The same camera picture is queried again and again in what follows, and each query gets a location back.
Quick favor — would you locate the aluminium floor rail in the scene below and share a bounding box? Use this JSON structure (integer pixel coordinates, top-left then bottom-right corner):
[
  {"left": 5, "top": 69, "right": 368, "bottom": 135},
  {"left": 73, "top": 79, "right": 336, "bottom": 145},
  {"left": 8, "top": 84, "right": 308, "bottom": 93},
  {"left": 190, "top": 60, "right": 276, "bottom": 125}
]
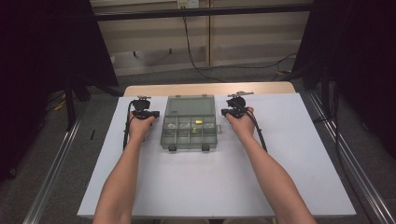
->
[
  {"left": 306, "top": 91, "right": 396, "bottom": 224},
  {"left": 22, "top": 108, "right": 88, "bottom": 224}
]

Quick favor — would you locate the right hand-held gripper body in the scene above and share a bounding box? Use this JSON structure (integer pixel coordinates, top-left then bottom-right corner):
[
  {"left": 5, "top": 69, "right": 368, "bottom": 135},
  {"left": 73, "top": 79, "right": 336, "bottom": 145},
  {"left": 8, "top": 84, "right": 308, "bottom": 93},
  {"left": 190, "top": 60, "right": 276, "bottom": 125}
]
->
[{"left": 226, "top": 91, "right": 255, "bottom": 119}]

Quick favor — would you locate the wooden wall post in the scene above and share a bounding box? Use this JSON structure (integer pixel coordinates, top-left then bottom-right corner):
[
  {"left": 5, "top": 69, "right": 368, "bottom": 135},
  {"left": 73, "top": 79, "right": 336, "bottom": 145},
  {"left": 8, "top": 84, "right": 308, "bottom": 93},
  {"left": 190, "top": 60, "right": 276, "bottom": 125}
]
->
[{"left": 206, "top": 0, "right": 215, "bottom": 67}]

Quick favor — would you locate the wall power outlet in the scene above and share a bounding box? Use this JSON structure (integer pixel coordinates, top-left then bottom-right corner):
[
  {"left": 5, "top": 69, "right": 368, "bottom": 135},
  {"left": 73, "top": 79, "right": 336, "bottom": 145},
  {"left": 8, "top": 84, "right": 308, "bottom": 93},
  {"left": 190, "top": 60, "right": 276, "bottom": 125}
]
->
[{"left": 177, "top": 0, "right": 200, "bottom": 9}]

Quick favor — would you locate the person's right hand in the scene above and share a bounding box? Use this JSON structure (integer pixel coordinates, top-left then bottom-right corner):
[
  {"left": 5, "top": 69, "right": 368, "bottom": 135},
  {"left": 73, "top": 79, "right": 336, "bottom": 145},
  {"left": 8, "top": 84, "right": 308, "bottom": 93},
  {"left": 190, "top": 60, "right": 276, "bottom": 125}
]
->
[{"left": 225, "top": 106, "right": 257, "bottom": 142}]

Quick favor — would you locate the black horizontal metal bar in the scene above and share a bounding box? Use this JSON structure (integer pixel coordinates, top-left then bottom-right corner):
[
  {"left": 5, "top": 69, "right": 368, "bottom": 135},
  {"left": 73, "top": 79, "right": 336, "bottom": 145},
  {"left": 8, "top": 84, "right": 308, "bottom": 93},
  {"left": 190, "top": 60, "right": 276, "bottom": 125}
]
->
[{"left": 92, "top": 3, "right": 314, "bottom": 22}]

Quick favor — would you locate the clear grey compartment box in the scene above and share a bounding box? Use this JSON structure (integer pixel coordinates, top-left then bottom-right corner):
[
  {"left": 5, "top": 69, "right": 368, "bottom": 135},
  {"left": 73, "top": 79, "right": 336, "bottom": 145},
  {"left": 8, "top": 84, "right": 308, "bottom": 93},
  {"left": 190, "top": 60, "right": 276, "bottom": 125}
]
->
[{"left": 160, "top": 94, "right": 222, "bottom": 152}]

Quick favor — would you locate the black metal stand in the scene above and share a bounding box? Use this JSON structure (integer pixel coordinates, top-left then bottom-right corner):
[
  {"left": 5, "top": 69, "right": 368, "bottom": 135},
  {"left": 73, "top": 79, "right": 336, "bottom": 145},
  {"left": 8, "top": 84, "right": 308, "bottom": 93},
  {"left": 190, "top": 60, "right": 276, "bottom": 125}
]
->
[{"left": 64, "top": 77, "right": 78, "bottom": 132}]

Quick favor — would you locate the wooden table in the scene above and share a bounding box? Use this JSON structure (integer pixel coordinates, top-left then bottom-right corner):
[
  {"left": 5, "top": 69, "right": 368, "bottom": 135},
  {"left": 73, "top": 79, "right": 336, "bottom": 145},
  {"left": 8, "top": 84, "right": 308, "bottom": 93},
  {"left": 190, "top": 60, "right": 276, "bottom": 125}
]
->
[{"left": 123, "top": 81, "right": 297, "bottom": 98}]

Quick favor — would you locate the person's left hand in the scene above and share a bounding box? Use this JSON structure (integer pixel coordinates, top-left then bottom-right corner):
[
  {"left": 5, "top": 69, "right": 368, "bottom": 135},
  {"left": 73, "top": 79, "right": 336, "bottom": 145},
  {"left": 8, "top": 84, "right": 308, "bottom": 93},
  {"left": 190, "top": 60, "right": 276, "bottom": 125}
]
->
[{"left": 127, "top": 111, "right": 156, "bottom": 143}]

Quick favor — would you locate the white table cover sheet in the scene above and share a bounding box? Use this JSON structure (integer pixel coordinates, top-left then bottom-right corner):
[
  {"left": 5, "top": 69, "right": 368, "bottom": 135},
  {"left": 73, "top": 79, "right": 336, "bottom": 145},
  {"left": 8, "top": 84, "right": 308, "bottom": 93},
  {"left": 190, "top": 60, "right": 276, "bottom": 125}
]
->
[{"left": 77, "top": 92, "right": 357, "bottom": 218}]

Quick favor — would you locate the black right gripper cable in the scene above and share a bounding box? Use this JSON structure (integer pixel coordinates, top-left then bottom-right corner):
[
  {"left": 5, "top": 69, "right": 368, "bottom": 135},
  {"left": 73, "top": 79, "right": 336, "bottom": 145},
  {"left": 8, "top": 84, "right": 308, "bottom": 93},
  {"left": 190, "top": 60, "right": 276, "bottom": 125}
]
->
[{"left": 246, "top": 108, "right": 268, "bottom": 153}]

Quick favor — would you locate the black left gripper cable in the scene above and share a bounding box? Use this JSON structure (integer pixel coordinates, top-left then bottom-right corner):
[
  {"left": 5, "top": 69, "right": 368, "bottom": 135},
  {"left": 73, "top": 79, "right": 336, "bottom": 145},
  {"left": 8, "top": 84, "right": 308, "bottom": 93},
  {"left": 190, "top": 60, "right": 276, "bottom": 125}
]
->
[{"left": 122, "top": 99, "right": 135, "bottom": 150}]

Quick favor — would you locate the black hanging wall cable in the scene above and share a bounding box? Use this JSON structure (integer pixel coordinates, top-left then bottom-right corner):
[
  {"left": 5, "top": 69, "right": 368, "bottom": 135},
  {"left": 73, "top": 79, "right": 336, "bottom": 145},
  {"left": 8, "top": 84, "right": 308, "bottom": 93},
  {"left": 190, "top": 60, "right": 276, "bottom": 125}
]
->
[{"left": 181, "top": 16, "right": 298, "bottom": 83}]

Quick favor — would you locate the black curtain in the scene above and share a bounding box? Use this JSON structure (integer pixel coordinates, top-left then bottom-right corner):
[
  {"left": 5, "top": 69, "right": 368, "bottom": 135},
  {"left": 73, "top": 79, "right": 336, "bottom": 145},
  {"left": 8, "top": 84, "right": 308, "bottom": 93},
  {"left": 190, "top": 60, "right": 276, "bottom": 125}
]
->
[
  {"left": 0, "top": 0, "right": 120, "bottom": 182},
  {"left": 291, "top": 0, "right": 396, "bottom": 161}
]

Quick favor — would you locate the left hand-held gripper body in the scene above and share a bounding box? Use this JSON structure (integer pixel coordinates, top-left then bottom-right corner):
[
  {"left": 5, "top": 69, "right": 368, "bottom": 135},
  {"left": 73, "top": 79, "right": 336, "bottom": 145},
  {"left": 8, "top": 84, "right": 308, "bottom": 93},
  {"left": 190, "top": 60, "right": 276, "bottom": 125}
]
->
[{"left": 130, "top": 95, "right": 153, "bottom": 121}]

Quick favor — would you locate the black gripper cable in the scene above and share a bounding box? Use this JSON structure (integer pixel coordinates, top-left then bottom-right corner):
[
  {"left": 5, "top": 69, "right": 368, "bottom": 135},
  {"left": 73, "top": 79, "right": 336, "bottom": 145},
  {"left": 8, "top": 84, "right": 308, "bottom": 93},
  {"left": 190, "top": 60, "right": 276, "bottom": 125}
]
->
[
  {"left": 246, "top": 108, "right": 268, "bottom": 153},
  {"left": 122, "top": 99, "right": 135, "bottom": 150}
]

